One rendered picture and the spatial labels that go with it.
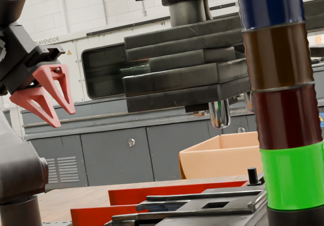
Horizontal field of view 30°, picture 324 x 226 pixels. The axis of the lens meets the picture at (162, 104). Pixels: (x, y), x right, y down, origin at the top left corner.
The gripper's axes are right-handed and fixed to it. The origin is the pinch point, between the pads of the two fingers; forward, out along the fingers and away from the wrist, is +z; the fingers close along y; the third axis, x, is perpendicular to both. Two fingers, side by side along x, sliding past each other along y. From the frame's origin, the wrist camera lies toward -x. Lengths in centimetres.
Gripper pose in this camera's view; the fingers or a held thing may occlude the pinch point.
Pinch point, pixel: (62, 115)
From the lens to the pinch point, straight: 89.3
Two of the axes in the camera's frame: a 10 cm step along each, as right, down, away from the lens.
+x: 4.0, -1.0, 9.1
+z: 5.8, 7.9, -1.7
